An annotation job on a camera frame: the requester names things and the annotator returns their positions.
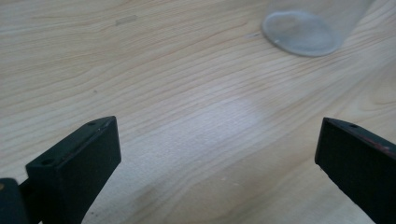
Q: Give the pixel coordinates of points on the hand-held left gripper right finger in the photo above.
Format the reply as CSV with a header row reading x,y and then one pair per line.
x,y
361,161

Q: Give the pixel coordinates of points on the glass jar with beige rim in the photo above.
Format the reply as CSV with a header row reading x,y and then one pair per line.
x,y
302,34

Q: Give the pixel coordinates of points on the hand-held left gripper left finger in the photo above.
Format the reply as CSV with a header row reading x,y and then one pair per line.
x,y
77,161

